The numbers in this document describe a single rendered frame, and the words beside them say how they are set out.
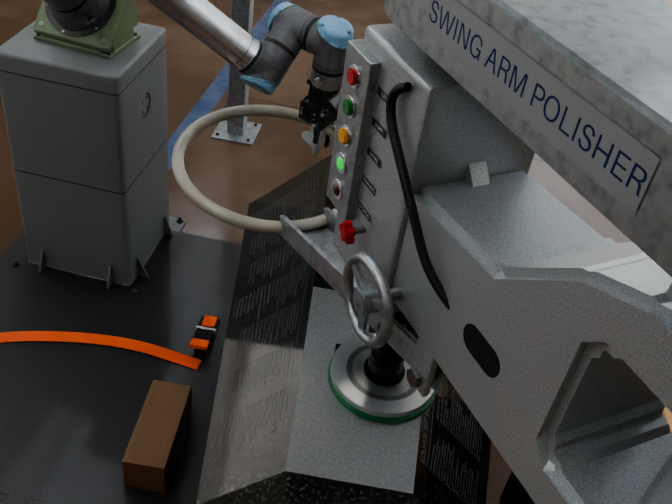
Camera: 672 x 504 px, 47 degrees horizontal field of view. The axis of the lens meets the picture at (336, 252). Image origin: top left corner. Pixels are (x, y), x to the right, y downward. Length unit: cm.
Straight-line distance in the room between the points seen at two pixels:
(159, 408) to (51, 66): 107
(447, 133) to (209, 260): 203
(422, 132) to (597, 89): 34
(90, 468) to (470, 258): 162
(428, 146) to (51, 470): 166
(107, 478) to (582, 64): 189
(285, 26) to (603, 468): 135
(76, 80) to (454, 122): 161
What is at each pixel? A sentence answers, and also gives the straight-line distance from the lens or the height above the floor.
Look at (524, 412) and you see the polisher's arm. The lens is 99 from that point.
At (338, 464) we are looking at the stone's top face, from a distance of 144.
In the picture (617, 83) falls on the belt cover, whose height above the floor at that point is 168.
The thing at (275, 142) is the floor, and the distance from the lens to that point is 376.
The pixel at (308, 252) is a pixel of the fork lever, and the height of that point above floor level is 94.
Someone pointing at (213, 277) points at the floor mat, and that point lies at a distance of 293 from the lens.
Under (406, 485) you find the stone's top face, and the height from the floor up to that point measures 81.
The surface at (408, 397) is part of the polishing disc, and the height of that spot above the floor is 83.
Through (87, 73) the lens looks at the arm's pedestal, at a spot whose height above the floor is 84.
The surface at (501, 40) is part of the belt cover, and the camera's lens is 89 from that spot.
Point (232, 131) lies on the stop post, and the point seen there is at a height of 2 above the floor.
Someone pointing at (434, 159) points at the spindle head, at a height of 141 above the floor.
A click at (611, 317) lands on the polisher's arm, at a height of 147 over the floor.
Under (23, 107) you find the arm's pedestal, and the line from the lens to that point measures 264.
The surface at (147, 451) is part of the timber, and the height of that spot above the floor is 13.
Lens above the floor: 197
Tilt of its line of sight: 39 degrees down
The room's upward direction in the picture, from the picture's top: 9 degrees clockwise
